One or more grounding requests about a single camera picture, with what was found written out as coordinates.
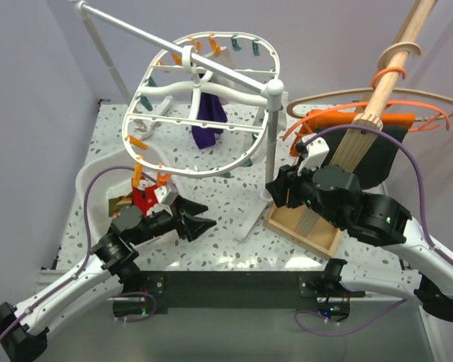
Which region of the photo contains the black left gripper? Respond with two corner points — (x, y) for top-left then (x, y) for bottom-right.
(131, 194), (216, 245)

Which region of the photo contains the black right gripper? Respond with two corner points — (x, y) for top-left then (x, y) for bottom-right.
(265, 155), (344, 227)

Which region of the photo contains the red Christmas sock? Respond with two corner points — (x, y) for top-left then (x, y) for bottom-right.
(131, 178), (167, 216)

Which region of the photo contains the green striped sock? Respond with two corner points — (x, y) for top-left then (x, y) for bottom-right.
(108, 194), (132, 218)

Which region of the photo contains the white round clip hanger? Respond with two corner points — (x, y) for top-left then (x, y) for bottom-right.
(121, 32), (282, 180)

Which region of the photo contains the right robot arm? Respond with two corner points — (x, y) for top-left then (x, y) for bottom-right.
(266, 165), (453, 322)

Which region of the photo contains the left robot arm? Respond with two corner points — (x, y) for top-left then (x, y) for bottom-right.
(0, 197), (216, 361)

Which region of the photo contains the orange plastic hanger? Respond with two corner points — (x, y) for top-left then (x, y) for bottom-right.
(282, 66), (453, 141)

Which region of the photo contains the wooden rack base tray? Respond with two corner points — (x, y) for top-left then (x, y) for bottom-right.
(263, 205), (342, 259)

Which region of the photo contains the orange garment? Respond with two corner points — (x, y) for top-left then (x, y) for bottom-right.
(289, 108), (417, 158)

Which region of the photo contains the dark grey garment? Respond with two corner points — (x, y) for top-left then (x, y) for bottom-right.
(314, 124), (407, 191)

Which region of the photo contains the white drying stand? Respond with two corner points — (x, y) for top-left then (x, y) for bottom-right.
(69, 0), (288, 242)

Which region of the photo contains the white plastic basin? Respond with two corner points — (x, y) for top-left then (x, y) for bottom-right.
(75, 146), (182, 246)

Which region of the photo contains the purple sock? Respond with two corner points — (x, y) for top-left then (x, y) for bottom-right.
(191, 93), (228, 149)

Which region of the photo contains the white sock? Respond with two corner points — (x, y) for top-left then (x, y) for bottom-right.
(205, 48), (237, 87)

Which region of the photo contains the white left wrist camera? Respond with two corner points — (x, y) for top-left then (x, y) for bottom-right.
(154, 184), (178, 207)

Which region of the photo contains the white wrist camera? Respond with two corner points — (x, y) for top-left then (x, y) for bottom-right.
(154, 184), (178, 207)
(296, 133), (330, 176)

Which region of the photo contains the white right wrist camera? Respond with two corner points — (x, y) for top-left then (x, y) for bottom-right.
(296, 133), (330, 176)

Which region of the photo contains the wooden rack post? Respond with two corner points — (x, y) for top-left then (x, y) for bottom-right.
(294, 0), (439, 242)

